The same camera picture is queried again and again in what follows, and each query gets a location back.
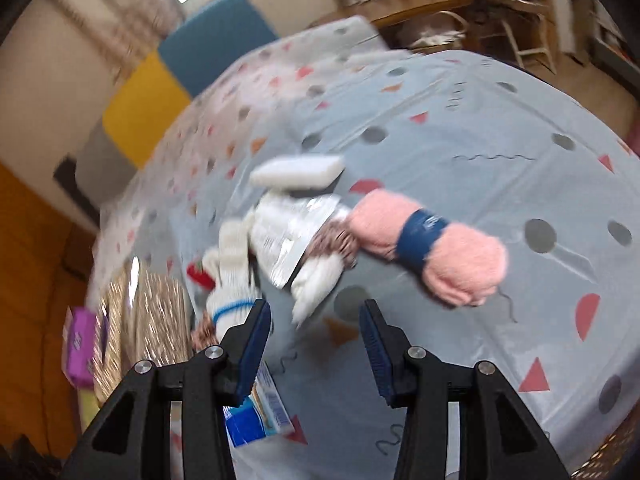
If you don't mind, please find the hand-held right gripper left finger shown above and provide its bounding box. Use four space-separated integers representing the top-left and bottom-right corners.
60 299 272 480

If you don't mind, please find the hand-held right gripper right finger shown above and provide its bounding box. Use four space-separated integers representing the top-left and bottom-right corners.
359 299 571 480

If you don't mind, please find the white plastic packet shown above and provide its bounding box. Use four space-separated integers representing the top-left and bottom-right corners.
249 194 352 290

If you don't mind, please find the purple box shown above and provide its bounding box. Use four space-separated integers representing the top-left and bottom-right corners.
61 306 110 390

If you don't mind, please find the blue and white packet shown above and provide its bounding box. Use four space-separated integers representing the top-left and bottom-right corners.
224 364 296 448

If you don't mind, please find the white knit gloves bundle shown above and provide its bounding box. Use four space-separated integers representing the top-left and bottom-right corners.
202 219 263 341

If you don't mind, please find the red and white small item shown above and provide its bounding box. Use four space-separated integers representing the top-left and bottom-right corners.
186 259 217 292

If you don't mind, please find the leopard print cloth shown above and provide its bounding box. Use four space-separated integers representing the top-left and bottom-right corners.
306 217 360 268

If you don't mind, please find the pink fluffy towel blue band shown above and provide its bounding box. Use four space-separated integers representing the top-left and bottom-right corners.
349 189 510 308

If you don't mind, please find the white sponge block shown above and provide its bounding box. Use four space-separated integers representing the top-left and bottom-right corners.
249 154 347 192

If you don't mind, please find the orange wooden wardrobe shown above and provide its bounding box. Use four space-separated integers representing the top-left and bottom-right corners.
0 160 98 466

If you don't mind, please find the geometric print bedsheet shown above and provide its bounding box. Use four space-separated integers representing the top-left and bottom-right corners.
91 15 640 480

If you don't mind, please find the grey yellow blue padded headboard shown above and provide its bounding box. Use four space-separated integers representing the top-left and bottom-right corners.
74 0 281 196

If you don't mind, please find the wicker basket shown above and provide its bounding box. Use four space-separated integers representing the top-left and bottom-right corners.
397 10 472 53

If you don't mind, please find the wooden desk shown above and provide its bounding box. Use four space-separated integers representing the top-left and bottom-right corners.
307 0 478 31

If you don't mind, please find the wooden chair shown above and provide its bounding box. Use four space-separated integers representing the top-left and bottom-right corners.
497 2 558 75

